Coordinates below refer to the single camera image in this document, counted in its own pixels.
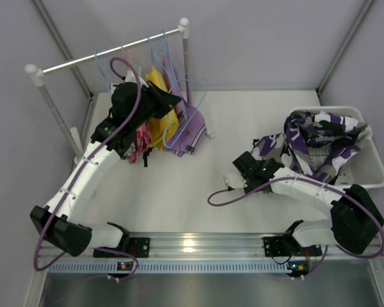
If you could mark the pink wire hanger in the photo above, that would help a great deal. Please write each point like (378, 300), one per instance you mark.
(127, 54)

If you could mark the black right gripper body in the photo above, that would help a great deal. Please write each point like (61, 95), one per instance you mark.
(244, 164)

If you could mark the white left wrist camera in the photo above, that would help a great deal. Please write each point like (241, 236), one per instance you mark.
(131, 78)

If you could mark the blue hanger of lilac trousers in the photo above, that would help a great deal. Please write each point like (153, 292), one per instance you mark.
(167, 63)

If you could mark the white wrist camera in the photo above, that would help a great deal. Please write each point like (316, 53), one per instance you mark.
(131, 78)
(235, 181)

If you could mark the purple camouflage trousers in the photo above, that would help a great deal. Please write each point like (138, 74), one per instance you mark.
(315, 144)

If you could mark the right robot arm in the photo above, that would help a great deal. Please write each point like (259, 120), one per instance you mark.
(350, 219)

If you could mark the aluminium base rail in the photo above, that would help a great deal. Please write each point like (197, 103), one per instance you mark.
(204, 246)

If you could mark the white metal clothes rack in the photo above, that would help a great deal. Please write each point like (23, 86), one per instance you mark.
(37, 76)

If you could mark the black white newsprint trousers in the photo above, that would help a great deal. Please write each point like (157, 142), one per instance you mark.
(123, 100)

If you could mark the blue hanger of yellow trousers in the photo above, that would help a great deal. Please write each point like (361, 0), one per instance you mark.
(153, 54)

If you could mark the pink camouflage trousers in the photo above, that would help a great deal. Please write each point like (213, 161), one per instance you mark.
(142, 145)

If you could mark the perforated grey cable duct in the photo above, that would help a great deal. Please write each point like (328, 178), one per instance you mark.
(176, 267)

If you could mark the blue hanger of newsprint trousers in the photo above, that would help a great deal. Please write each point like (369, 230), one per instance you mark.
(105, 71)

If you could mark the yellow trousers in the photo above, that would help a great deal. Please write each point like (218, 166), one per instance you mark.
(161, 129)

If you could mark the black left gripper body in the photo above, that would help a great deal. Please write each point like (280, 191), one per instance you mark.
(154, 100)

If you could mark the lilac trousers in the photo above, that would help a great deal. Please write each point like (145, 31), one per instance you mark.
(188, 128)

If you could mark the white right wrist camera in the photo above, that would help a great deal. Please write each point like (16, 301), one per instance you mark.
(235, 181)

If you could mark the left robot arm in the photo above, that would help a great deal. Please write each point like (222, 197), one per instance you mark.
(58, 220)

